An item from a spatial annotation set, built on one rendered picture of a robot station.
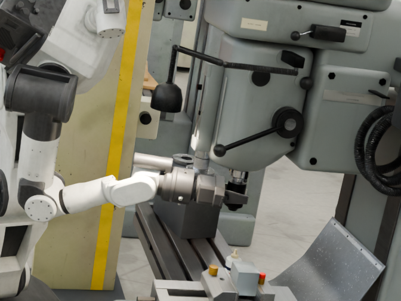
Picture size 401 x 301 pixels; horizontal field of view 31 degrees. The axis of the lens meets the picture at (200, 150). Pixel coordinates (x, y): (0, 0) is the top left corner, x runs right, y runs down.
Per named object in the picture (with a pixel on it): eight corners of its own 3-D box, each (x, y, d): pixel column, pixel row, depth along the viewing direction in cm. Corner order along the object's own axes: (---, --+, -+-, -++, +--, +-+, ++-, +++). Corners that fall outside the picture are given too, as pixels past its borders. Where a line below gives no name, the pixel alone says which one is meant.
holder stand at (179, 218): (179, 239, 217) (190, 176, 211) (152, 210, 235) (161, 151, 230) (215, 237, 222) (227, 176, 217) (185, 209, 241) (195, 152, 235)
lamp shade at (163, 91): (144, 104, 169) (147, 78, 167) (167, 104, 173) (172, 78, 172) (163, 113, 164) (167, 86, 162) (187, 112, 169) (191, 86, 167)
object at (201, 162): (195, 171, 216) (198, 153, 215) (190, 166, 220) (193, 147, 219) (210, 172, 218) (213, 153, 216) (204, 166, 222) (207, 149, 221)
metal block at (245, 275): (234, 295, 170) (238, 272, 168) (227, 283, 175) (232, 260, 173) (255, 296, 171) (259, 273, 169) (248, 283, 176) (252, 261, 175)
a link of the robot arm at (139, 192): (158, 199, 177) (107, 212, 180) (162, 180, 185) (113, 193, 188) (149, 176, 175) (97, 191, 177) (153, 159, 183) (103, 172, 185)
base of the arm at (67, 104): (1, 123, 171) (2, 88, 163) (15, 87, 180) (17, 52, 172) (65, 137, 173) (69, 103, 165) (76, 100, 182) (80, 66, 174)
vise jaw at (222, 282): (211, 306, 166) (214, 291, 164) (200, 280, 177) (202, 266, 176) (236, 307, 167) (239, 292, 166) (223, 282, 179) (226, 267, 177)
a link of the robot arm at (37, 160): (7, 217, 181) (16, 140, 170) (19, 187, 192) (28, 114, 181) (54, 226, 182) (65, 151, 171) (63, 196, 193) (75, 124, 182)
